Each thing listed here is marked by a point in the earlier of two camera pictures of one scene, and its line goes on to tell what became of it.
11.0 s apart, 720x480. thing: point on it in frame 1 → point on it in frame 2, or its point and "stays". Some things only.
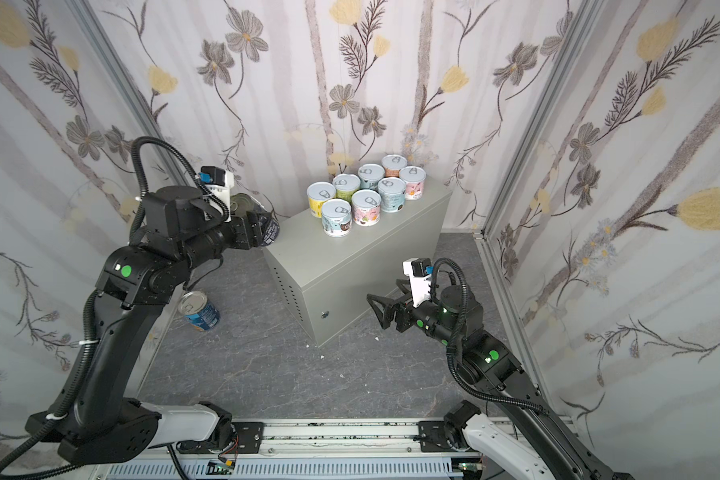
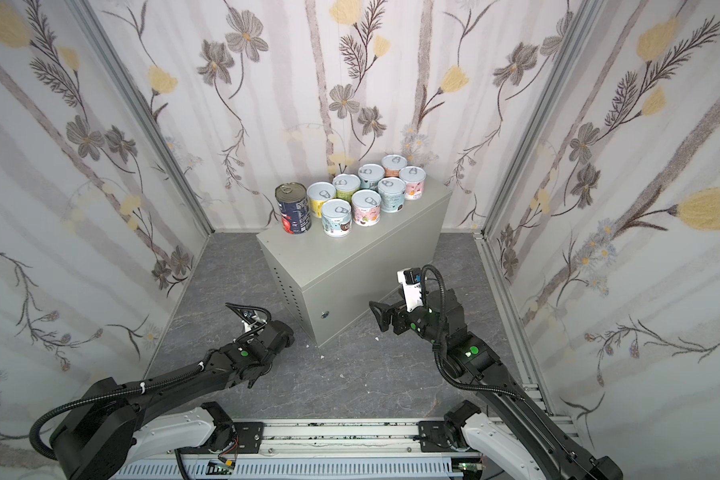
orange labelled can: x=392 y=164 stays
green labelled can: x=345 y=185 stays
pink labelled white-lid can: x=366 y=207 stays
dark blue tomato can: x=243 y=203 → x=294 y=207
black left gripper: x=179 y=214 → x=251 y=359
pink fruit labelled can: x=413 y=177 stays
